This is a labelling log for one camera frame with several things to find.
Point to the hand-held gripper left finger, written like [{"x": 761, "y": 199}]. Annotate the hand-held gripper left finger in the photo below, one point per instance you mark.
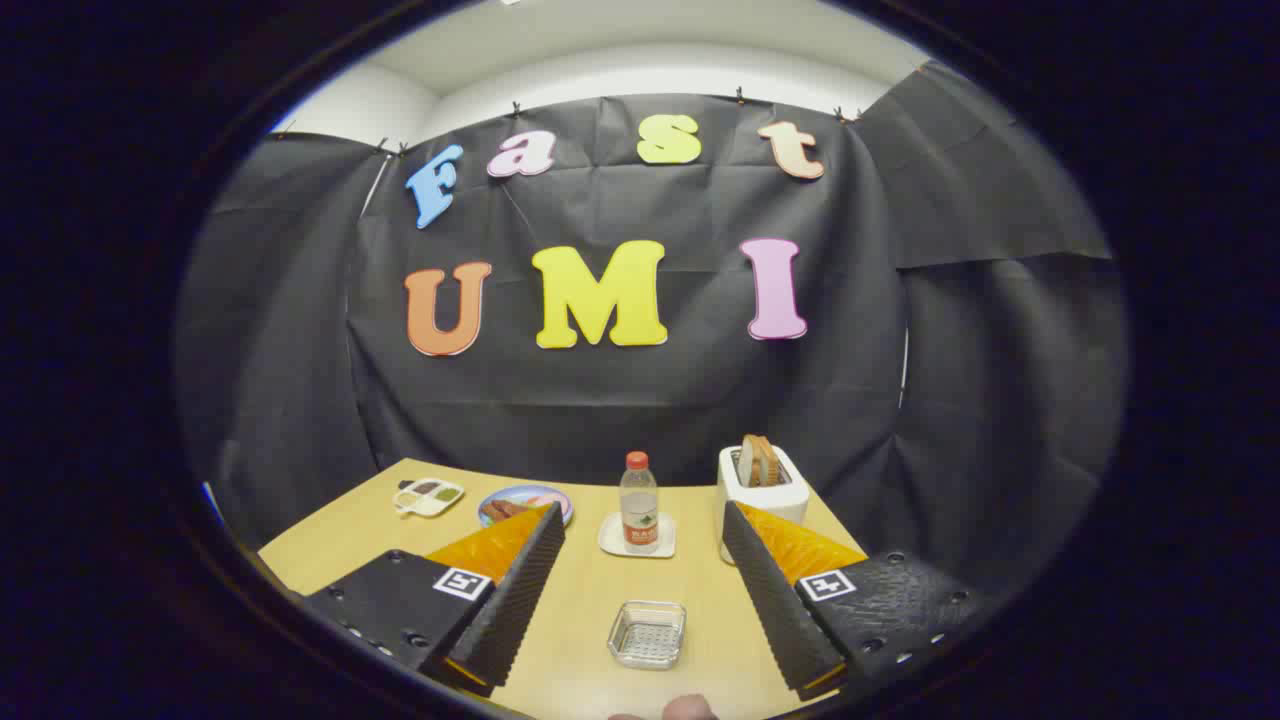
[{"x": 520, "y": 600}]

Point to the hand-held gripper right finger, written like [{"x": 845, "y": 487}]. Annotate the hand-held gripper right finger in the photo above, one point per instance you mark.
[{"x": 775, "y": 600}]

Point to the brown meat pieces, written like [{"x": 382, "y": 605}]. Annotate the brown meat pieces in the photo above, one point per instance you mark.
[{"x": 500, "y": 509}]

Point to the white toaster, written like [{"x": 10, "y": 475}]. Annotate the white toaster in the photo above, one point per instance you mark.
[{"x": 775, "y": 498}]

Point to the white square coaster tray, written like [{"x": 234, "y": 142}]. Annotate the white square coaster tray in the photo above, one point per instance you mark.
[{"x": 610, "y": 541}]

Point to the blue plate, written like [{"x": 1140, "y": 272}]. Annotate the blue plate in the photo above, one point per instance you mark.
[{"x": 545, "y": 493}]

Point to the white divided sauce dish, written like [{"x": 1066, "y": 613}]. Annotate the white divided sauce dish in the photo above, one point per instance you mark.
[{"x": 428, "y": 497}]

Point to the brown crust bread slice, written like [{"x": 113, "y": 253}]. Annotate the brown crust bread slice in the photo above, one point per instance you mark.
[{"x": 770, "y": 460}]

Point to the clear water bottle red cap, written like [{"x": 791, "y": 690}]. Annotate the clear water bottle red cap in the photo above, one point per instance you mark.
[{"x": 638, "y": 500}]

